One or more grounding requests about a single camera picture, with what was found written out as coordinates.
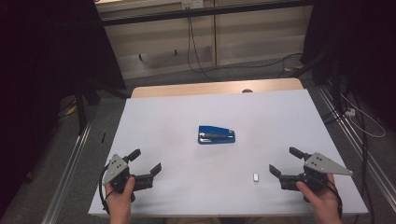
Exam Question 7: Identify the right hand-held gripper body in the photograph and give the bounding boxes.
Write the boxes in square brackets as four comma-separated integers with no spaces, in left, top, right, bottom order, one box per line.
[278,151,354,192]

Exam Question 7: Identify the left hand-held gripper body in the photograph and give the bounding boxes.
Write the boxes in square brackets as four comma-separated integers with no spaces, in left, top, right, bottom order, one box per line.
[102,153,154,203]

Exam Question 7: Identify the blue stapler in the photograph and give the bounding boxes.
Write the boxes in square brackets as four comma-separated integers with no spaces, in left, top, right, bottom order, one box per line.
[197,125,236,146]

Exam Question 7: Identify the person's left hand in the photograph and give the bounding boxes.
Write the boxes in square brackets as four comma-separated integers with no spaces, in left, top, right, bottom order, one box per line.
[105,176,136,218]

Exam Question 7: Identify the person's right hand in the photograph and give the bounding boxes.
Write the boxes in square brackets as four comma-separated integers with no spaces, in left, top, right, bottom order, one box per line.
[296,175,343,218]

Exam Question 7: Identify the black stand leg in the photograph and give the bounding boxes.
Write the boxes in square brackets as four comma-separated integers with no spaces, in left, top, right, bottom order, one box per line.
[74,78,132,135]

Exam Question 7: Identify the wooden table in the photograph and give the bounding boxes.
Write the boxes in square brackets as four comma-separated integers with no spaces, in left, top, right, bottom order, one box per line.
[130,77,304,99]

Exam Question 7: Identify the black curtain with stand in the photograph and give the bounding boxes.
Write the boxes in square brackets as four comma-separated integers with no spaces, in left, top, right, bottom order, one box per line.
[300,0,396,132]

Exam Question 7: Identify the large black curtain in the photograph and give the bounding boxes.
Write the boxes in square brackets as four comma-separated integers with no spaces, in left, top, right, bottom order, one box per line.
[0,0,127,216]

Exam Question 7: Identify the black horizontal bar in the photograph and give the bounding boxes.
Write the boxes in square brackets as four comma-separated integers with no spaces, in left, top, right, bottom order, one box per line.
[101,0,314,27]

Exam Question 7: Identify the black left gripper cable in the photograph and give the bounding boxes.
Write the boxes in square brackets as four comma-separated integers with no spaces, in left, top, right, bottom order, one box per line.
[98,163,114,217]

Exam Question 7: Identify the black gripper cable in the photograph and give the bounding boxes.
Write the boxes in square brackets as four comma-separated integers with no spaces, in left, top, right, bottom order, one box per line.
[325,178,344,218]
[98,163,114,217]

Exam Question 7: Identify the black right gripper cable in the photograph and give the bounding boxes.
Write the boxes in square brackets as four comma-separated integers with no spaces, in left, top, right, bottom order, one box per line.
[325,178,344,218]

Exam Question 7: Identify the metal floor rail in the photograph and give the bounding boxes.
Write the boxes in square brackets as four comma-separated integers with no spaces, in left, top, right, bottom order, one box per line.
[40,121,93,224]
[317,85,396,204]

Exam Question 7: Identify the long black floor cable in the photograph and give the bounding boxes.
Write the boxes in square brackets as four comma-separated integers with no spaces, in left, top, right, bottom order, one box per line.
[349,90,376,224]

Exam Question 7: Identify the white cable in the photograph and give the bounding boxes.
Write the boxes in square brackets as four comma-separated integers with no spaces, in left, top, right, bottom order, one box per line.
[339,92,387,139]

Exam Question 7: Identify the black hanging cable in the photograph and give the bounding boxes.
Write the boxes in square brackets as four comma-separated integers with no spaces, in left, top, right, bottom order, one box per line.
[186,16,218,82]

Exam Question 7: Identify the white wall socket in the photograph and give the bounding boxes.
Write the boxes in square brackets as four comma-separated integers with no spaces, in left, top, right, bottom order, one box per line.
[181,0,205,10]

